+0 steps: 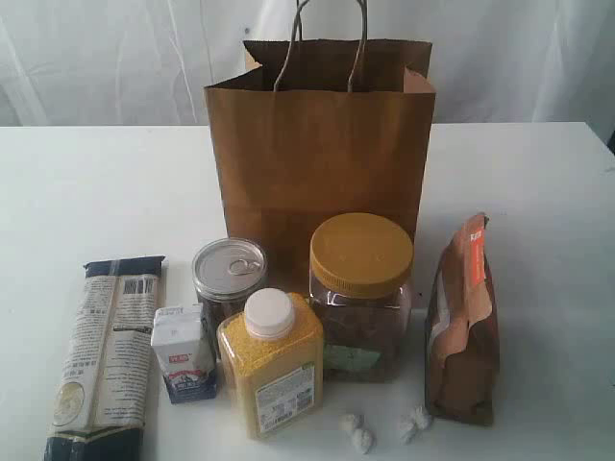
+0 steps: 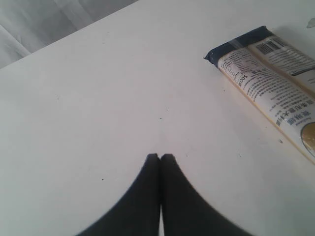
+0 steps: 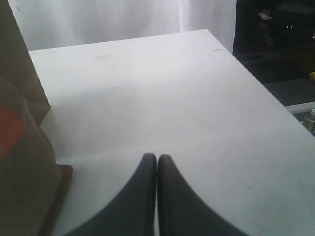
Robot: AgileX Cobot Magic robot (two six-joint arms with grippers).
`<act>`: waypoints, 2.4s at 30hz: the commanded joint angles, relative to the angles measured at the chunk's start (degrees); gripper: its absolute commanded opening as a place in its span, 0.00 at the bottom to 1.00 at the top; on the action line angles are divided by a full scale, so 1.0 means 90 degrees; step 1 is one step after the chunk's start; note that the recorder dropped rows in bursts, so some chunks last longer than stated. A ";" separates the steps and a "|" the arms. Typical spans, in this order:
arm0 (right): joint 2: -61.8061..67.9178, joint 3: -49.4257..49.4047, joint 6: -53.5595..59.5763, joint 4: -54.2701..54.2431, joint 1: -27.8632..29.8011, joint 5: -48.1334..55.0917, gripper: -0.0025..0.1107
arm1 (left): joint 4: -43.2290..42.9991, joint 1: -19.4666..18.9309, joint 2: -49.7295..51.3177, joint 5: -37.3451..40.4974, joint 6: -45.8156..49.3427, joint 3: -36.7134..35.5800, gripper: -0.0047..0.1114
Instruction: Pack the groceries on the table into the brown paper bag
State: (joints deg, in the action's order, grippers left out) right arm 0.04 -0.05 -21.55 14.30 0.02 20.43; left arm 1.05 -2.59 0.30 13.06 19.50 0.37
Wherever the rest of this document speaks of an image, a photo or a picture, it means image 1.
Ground small white milk carton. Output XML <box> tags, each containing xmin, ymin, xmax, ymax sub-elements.
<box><xmin>151</xmin><ymin>303</ymin><xmax>217</xmax><ymax>404</ymax></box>

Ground white wrapped candy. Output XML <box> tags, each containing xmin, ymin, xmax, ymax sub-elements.
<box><xmin>398</xmin><ymin>415</ymin><xmax>419</xmax><ymax>445</ymax></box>
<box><xmin>412</xmin><ymin>405</ymin><xmax>432</xmax><ymax>431</ymax></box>
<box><xmin>351</xmin><ymin>427</ymin><xmax>375</xmax><ymax>455</ymax></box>
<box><xmin>339</xmin><ymin>413</ymin><xmax>364</xmax><ymax>436</ymax></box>

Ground dark jar with metal lid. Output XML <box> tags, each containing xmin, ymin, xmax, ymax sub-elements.
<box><xmin>191</xmin><ymin>238</ymin><xmax>268</xmax><ymax>358</ymax></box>

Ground clear jar with yellow lid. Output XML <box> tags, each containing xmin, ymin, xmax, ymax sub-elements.
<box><xmin>309</xmin><ymin>212</ymin><xmax>414</xmax><ymax>382</ymax></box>

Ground yellow millet bottle white cap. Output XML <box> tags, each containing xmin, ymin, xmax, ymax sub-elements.
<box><xmin>217</xmin><ymin>288</ymin><xmax>324</xmax><ymax>439</ymax></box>

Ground brown orange standup pouch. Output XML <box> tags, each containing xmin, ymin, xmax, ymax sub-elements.
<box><xmin>424</xmin><ymin>213</ymin><xmax>500</xmax><ymax>426</ymax></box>

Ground long noodle package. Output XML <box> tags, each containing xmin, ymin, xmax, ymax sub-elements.
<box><xmin>43</xmin><ymin>255</ymin><xmax>164</xmax><ymax>460</ymax></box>

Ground brown paper bag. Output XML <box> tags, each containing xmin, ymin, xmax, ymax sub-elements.
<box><xmin>205</xmin><ymin>30</ymin><xmax>435</xmax><ymax>294</ymax></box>

